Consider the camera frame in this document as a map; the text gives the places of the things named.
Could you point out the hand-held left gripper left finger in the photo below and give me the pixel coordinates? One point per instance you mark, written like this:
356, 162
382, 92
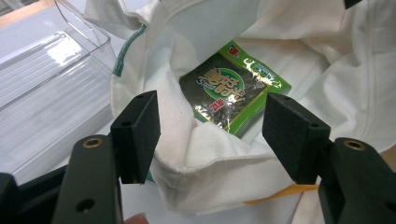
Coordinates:
93, 174

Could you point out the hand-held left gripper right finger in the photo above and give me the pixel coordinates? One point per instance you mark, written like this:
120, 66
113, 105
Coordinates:
351, 180

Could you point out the white tote bag with patches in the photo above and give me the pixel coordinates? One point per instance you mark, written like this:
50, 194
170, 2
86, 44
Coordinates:
311, 46

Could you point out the clear plastic container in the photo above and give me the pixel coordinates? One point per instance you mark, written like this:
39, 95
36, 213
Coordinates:
46, 93

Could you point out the green seaweed snack packet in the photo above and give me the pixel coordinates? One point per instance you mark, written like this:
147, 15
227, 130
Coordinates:
230, 87

